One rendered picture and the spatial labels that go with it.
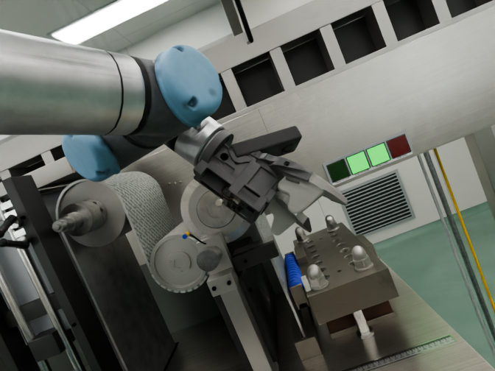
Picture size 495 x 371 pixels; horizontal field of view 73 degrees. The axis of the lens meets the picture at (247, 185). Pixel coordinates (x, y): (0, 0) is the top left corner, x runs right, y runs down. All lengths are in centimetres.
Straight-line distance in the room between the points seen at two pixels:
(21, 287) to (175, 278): 27
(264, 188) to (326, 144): 55
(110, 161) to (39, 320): 41
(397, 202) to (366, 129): 258
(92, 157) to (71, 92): 15
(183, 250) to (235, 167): 28
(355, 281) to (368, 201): 281
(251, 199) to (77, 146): 22
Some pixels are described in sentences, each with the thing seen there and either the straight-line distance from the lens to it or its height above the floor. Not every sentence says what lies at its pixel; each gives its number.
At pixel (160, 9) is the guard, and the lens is 100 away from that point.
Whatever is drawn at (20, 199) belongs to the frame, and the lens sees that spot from 67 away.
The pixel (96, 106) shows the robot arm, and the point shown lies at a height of 140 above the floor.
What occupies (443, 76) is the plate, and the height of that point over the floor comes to 132.
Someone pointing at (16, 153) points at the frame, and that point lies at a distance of 125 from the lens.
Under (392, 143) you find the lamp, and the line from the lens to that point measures 103.
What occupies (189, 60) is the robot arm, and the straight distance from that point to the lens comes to 34.
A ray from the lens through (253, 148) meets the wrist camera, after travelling 49.
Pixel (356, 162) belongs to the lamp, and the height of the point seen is 119.
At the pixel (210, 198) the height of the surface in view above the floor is 127.
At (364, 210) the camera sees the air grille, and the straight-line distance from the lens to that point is 347.
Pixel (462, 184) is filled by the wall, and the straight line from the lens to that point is 381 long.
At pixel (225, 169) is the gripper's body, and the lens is 48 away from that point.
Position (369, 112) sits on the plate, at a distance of 102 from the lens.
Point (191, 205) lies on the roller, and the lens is 67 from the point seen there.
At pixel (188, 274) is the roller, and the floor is 114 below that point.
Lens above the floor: 131
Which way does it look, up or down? 4 degrees down
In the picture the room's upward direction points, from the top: 23 degrees counter-clockwise
